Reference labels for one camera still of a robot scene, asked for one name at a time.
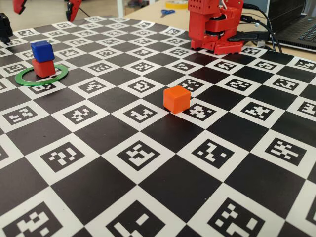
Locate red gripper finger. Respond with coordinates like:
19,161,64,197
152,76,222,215
65,0,82,22
12,0,28,15

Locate blue cube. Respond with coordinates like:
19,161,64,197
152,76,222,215
30,41,55,63

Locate red cube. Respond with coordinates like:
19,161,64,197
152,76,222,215
31,58,57,78

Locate orange cube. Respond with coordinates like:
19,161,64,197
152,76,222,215
163,85,191,114

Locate black clamp stand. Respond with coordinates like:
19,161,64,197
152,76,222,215
0,12,14,45

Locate white table leg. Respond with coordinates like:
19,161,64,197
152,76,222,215
117,0,126,17

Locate blue scissors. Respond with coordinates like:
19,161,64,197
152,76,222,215
159,9,176,18

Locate yellow tape roll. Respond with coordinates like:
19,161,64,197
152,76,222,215
164,0,188,9

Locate black power plug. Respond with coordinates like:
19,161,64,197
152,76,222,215
228,32,269,42

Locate checkerboard marker mat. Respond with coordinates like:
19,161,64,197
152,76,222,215
0,15,316,237

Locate black laptop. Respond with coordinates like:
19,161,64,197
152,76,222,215
268,0,316,53

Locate green ring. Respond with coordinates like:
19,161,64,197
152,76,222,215
14,64,69,86

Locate black cable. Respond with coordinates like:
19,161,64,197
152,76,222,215
242,3,283,53
240,15,277,51

